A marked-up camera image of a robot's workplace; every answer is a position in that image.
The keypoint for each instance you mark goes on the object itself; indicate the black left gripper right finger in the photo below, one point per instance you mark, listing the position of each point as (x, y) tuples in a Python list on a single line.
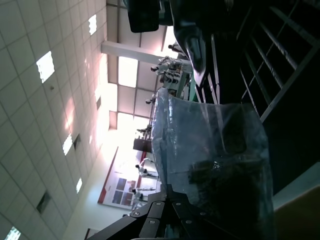
[(182, 212)]

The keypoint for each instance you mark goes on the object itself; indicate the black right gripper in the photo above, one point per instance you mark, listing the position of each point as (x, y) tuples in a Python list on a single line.
[(190, 30)]

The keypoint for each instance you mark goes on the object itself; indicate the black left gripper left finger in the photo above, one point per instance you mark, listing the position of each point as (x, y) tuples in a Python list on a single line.
[(152, 210)]

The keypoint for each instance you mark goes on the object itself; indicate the translucent grey antistatic bag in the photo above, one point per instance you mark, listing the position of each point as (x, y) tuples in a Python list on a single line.
[(200, 130)]

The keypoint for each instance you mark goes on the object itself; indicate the graphics card with metal bracket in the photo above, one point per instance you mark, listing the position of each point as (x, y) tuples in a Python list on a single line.
[(225, 190)]

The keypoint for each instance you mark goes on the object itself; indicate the humanoid robot with outstretched arm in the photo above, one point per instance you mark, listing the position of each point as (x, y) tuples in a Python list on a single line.
[(143, 171)]

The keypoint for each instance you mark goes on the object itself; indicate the black slotted container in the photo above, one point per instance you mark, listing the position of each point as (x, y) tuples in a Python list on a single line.
[(295, 150)]

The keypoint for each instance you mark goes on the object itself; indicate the white poster with red photos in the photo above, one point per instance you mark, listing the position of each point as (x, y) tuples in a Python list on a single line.
[(120, 190)]

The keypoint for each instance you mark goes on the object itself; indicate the black tall cabinet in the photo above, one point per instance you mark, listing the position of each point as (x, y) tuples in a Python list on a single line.
[(142, 145)]

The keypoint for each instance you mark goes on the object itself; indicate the square ceiling light panel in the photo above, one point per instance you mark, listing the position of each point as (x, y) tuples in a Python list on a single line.
[(79, 185), (45, 66), (67, 144), (92, 24), (12, 235)]

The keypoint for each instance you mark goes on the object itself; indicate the dark ceiling vent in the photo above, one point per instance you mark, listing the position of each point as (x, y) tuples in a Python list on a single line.
[(43, 202)]

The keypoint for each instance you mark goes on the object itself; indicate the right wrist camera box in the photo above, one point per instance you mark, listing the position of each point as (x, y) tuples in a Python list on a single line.
[(143, 17)]

